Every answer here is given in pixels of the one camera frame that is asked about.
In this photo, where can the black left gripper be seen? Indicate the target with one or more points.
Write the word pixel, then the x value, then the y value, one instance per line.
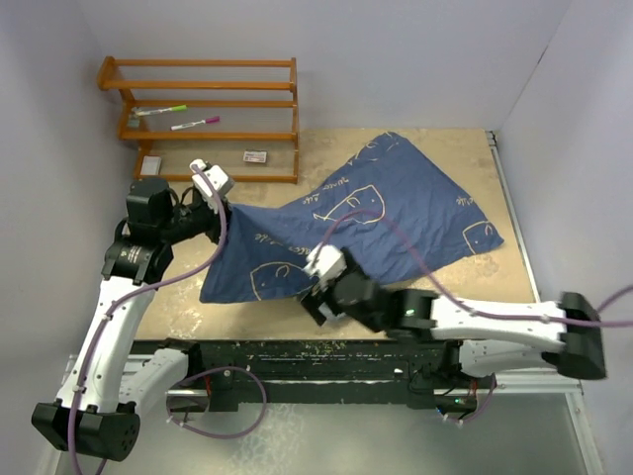
pixel 214 222

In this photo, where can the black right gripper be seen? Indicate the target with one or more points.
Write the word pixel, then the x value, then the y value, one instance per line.
pixel 312 304

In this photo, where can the blue pillowcase with yellow drawings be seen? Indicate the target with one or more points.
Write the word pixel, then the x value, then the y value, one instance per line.
pixel 388 180

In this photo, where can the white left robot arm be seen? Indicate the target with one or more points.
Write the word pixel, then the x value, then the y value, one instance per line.
pixel 97 410

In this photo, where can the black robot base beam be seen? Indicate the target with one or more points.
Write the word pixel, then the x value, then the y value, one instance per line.
pixel 339 371

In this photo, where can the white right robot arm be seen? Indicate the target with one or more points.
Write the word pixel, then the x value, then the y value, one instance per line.
pixel 486 337

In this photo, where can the small white box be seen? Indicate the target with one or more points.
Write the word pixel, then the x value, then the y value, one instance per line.
pixel 150 165

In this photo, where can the pink capped marker pen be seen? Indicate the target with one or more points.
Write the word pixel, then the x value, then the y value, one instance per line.
pixel 194 124

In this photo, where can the orange wooden shelf rack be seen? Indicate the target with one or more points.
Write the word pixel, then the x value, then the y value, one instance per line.
pixel 132 124

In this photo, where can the green capped marker pen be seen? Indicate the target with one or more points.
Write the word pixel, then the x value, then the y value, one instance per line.
pixel 139 112

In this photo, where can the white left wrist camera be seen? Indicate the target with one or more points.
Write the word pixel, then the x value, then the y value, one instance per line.
pixel 211 181

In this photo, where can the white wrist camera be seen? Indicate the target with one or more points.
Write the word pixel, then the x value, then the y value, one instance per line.
pixel 326 262
pixel 211 181

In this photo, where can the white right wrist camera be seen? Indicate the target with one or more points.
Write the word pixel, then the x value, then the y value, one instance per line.
pixel 326 262

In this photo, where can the aluminium table edge rail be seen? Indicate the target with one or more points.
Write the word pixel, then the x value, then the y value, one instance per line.
pixel 537 380

